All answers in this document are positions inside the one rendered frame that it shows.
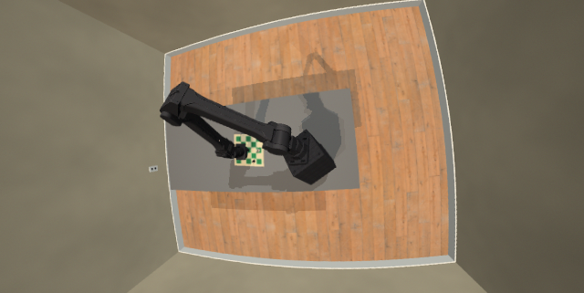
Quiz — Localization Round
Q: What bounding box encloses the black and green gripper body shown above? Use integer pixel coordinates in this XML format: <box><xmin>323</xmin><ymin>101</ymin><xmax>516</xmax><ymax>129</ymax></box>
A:
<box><xmin>235</xmin><ymin>143</ymin><xmax>247</xmax><ymax>161</ymax></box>

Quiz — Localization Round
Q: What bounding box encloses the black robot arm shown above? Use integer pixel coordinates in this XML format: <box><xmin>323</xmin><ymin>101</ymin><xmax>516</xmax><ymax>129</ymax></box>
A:
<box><xmin>160</xmin><ymin>81</ymin><xmax>309</xmax><ymax>165</ymax></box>

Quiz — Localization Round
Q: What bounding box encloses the green and cream chessboard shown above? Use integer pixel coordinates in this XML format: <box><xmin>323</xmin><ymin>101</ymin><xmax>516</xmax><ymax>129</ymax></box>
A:
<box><xmin>235</xmin><ymin>134</ymin><xmax>264</xmax><ymax>167</ymax></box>

